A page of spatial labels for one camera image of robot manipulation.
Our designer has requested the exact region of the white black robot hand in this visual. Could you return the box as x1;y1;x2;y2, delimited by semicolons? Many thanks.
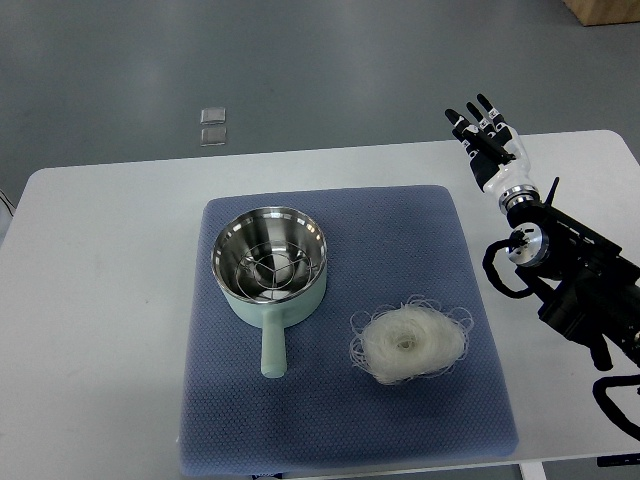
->
445;94;530;197

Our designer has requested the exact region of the white vermicelli nest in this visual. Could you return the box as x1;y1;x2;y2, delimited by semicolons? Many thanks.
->
349;295;474;386

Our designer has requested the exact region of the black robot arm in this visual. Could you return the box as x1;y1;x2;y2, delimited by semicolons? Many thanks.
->
483;185;639;371

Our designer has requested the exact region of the mint green steel pot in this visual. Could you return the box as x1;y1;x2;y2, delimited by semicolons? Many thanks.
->
211;206;328;379

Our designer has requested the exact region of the blue grey mat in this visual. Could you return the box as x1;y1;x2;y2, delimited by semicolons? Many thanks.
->
179;186;518;476

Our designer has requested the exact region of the upper grey floor plate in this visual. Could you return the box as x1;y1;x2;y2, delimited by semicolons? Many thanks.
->
200;107;226;125

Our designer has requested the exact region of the white table leg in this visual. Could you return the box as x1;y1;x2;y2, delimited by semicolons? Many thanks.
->
519;462;547;480

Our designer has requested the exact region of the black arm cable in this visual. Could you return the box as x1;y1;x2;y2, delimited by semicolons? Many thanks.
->
481;238;640;441

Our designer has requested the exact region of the wire steaming rack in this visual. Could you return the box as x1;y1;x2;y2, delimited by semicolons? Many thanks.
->
233;242;317;303

